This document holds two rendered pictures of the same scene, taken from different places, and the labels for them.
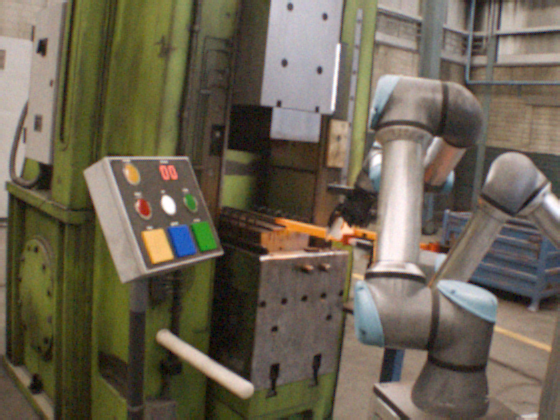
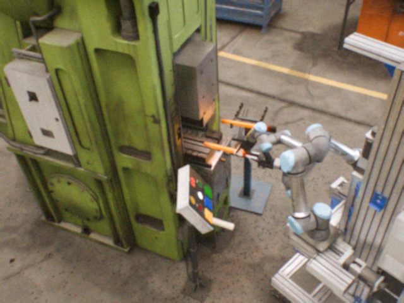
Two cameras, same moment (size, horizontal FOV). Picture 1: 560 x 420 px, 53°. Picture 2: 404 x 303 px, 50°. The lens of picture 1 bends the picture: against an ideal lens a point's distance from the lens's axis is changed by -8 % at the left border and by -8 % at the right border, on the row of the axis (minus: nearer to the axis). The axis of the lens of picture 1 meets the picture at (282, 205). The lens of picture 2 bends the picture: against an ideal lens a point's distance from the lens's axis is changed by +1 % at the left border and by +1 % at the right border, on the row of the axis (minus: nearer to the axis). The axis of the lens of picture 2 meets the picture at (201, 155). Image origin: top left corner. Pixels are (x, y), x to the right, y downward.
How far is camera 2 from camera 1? 2.05 m
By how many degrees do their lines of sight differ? 41
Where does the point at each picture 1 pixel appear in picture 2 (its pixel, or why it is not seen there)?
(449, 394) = (321, 235)
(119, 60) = (108, 108)
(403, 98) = (297, 165)
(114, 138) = (117, 140)
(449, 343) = (320, 226)
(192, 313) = not seen: hidden behind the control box
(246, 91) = (188, 112)
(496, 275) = (237, 13)
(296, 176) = not seen: hidden behind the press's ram
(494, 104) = not seen: outside the picture
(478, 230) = (310, 168)
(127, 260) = (204, 228)
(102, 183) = (188, 211)
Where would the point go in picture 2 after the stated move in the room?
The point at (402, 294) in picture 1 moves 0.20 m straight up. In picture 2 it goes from (307, 221) to (311, 199)
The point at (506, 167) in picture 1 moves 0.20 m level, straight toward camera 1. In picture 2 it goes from (320, 148) to (329, 170)
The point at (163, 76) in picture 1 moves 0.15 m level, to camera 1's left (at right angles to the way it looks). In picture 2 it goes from (160, 132) to (137, 139)
